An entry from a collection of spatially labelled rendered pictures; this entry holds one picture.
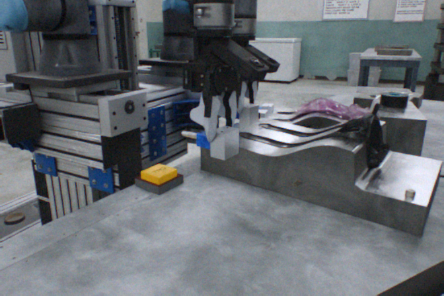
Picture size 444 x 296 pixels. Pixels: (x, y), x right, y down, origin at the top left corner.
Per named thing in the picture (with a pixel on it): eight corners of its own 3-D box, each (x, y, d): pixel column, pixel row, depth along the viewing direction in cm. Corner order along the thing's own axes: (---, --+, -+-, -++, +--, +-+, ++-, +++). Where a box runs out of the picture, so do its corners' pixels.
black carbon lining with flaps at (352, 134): (232, 143, 88) (233, 106, 86) (263, 128, 101) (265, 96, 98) (378, 176, 69) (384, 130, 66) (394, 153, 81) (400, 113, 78)
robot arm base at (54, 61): (26, 73, 89) (20, 33, 87) (76, 67, 102) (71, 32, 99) (66, 77, 82) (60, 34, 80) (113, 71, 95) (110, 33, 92)
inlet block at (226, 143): (176, 147, 74) (174, 123, 73) (191, 141, 78) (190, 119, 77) (224, 160, 67) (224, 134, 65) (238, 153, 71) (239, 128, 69)
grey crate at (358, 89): (353, 109, 417) (356, 90, 411) (353, 102, 453) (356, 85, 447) (410, 112, 397) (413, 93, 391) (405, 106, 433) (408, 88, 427)
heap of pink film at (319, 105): (286, 122, 111) (287, 98, 109) (293, 110, 127) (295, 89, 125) (374, 130, 103) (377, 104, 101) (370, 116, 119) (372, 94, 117)
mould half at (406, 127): (248, 139, 114) (248, 106, 110) (264, 120, 137) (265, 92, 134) (421, 157, 98) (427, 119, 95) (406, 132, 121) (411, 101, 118)
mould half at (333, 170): (200, 169, 89) (199, 119, 85) (252, 143, 109) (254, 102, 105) (421, 237, 61) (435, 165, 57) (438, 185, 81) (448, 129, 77)
